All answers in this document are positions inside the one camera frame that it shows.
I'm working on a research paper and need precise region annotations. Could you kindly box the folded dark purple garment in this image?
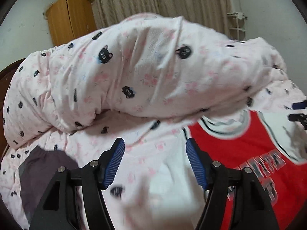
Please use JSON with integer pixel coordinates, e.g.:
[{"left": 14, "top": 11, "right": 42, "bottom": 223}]
[{"left": 19, "top": 145, "right": 78, "bottom": 223}]

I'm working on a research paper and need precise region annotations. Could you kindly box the pink cat-print bed sheet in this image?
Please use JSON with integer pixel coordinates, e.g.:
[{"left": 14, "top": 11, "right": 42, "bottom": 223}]
[{"left": 1, "top": 80, "right": 305, "bottom": 229}]

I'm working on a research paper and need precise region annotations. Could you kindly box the pink cat-print quilt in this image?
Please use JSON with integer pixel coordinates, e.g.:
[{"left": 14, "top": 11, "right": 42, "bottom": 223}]
[{"left": 3, "top": 14, "right": 286, "bottom": 149}]

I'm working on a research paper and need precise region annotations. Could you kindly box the red basketball jersey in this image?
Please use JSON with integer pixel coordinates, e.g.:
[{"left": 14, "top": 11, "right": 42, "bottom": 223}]
[{"left": 184, "top": 111, "right": 306, "bottom": 229}]

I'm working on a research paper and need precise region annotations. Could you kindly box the wooden wardrobe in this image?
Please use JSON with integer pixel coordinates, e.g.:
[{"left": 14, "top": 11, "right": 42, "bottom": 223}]
[{"left": 46, "top": 0, "right": 97, "bottom": 46}]

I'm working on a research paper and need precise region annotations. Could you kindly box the white wire rack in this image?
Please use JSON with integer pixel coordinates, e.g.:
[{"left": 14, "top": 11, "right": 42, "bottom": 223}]
[{"left": 227, "top": 12, "right": 247, "bottom": 41}]

